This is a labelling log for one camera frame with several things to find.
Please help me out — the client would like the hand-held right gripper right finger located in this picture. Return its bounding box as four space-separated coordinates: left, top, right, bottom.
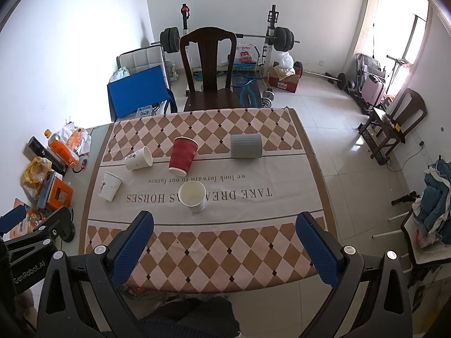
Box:
295 212 413 338

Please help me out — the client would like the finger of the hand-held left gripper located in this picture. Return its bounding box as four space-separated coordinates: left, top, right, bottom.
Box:
0 205 28 235
5 207 76 250

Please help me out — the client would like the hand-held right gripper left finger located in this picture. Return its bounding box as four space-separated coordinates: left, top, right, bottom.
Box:
37 210 156 338

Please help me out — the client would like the white paper cup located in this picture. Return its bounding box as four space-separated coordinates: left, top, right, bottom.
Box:
98 171 123 202
125 146 154 171
178 181 207 213

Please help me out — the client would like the red ribbed paper cup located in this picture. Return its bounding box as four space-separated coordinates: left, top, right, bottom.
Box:
168 137 199 177

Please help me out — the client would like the grey ribbed cup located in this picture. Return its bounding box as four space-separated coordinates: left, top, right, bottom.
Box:
230 133 263 160

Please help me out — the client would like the orange snack packet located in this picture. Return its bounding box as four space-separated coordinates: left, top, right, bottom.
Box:
10 199 48 237

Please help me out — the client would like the orange box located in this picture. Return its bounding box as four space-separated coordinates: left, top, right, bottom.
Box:
38 172 74 209

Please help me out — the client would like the yellow plastic bag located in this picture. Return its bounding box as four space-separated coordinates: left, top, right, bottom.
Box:
21 157 53 198

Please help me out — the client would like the long black box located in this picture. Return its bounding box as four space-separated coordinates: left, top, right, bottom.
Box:
28 136 67 175

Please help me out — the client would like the orange drink bottle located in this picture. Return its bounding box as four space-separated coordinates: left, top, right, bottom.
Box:
44 129 80 168

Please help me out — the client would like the clear plastic bag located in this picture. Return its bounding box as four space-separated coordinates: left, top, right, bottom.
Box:
58 121 92 155

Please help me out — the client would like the brown checkered tablecloth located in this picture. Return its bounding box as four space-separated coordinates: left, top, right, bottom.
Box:
78 107 335 293

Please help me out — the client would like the white-legged chair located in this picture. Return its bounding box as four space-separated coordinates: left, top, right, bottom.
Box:
373 197 451 282

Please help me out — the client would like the pile of blue clothes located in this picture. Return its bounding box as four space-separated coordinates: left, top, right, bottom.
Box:
421 160 451 243

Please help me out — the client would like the blue board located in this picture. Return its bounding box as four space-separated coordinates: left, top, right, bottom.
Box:
107 65 170 119

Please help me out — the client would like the dark wooden chair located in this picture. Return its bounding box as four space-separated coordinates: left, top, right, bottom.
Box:
357 88 428 166
179 27 242 113

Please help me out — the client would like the red cardboard box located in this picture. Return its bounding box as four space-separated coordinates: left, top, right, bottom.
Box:
268 61 303 93

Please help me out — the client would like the pink suitcase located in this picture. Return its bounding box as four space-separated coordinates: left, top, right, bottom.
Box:
363 74 386 108

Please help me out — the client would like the blue badminton racket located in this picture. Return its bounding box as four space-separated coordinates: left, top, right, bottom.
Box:
231 72 263 108

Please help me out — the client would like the long barbell bar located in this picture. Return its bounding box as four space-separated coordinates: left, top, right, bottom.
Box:
303 71 348 90

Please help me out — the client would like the white padded chair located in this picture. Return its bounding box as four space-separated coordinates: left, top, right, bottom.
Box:
117 46 166 78

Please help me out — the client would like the red and white plastic bag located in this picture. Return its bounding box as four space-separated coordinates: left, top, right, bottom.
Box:
235 43 259 65

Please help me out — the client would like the barbell with black weights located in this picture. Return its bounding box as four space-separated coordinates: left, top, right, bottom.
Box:
151 26 302 56

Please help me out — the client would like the white weight rack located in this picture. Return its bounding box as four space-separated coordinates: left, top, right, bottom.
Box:
178 3 279 80

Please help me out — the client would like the red and black cable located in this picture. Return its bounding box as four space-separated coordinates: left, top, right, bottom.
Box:
72 155 89 174

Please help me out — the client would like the black tripod handle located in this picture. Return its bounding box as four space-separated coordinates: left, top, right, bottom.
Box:
391 192 420 205

